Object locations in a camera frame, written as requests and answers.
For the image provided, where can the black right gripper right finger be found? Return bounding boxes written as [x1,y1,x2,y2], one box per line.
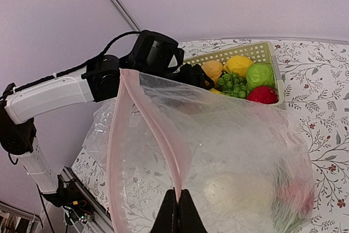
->
[178,189,208,233]

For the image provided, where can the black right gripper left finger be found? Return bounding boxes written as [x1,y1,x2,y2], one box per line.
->
[150,189,178,233]

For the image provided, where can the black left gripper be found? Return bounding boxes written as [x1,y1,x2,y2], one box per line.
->
[179,64,214,90]

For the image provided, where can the orange toy fruit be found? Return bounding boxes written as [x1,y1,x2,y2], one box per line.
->
[201,61,223,87]

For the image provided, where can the yellow toy banana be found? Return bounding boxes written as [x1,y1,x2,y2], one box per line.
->
[209,88,222,94]

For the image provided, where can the green toy grapes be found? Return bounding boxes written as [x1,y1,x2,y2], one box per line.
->
[218,72,248,99]

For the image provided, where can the pink zip top bag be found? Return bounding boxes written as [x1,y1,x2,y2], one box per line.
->
[107,69,314,232]

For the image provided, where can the red toy apple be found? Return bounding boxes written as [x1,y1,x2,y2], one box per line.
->
[278,180,315,218]

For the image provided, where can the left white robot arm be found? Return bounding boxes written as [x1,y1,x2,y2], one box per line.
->
[1,30,215,208]

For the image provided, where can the clear plastic bag with label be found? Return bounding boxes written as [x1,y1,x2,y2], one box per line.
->
[82,98,116,169]

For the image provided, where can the yellow toy lemon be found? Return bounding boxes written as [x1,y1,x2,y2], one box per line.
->
[223,56,253,77]

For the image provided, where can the green toy pepper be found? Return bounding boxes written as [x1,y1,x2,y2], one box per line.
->
[246,63,275,91]

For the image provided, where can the beige plastic basket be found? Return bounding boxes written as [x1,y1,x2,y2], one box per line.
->
[182,40,285,109]

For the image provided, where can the dark red toy fruit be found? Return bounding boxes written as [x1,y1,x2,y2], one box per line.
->
[246,86,279,104]

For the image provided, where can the floral table mat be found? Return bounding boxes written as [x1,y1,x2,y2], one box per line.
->
[71,39,348,232]

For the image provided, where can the aluminium front rail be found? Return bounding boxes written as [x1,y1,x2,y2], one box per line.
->
[1,165,114,232]

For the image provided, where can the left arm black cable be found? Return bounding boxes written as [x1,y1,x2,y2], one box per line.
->
[0,30,142,100]

